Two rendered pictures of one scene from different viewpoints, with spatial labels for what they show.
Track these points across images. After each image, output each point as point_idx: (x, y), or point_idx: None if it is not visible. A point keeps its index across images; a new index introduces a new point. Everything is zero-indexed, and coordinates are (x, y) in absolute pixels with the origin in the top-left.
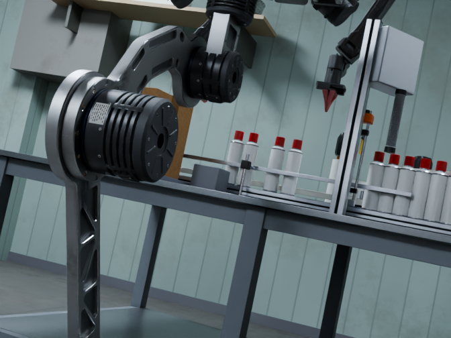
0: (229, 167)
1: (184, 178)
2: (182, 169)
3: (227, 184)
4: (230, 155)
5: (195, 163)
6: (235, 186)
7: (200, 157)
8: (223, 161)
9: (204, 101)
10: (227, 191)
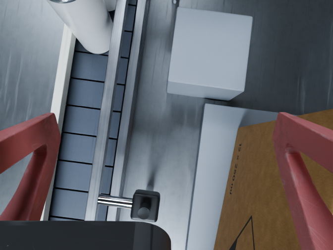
0: (109, 20)
1: (126, 151)
2: (49, 193)
3: (142, 28)
4: (100, 11)
5: (244, 87)
6: (145, 7)
7: (110, 118)
8: (122, 36)
9: (56, 139)
10: (143, 32)
